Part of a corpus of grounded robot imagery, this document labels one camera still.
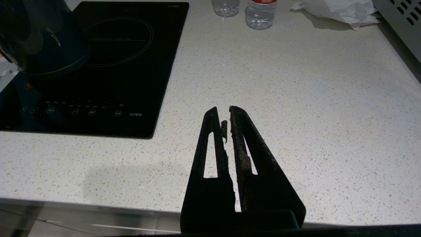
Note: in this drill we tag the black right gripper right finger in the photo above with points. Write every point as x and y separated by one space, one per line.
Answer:
269 194

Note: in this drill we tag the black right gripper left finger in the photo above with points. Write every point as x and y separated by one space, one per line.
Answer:
205 197

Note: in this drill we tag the black electric kettle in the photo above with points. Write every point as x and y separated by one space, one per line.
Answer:
36 33

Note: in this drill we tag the red-capped water bottle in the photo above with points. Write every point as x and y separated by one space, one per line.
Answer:
260 14
226 7

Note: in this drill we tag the black glass induction cooktop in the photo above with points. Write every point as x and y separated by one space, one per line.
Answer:
125 82

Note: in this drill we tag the crumpled white tissue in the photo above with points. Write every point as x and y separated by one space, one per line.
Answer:
342 11

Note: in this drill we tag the silver vented appliance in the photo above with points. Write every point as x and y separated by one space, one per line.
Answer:
403 23

